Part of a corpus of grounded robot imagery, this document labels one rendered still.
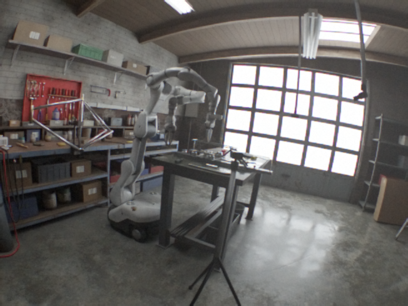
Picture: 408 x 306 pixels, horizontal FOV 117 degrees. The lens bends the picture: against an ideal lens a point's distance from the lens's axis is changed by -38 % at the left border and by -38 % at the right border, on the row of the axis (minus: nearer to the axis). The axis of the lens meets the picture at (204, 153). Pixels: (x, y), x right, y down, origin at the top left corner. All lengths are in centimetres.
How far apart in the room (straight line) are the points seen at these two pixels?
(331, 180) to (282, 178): 117
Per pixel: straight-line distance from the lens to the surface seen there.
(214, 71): 515
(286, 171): 466
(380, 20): 335
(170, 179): 170
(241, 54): 441
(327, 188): 481
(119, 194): 220
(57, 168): 231
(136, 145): 200
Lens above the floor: 121
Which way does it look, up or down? 8 degrees down
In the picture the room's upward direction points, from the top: 7 degrees clockwise
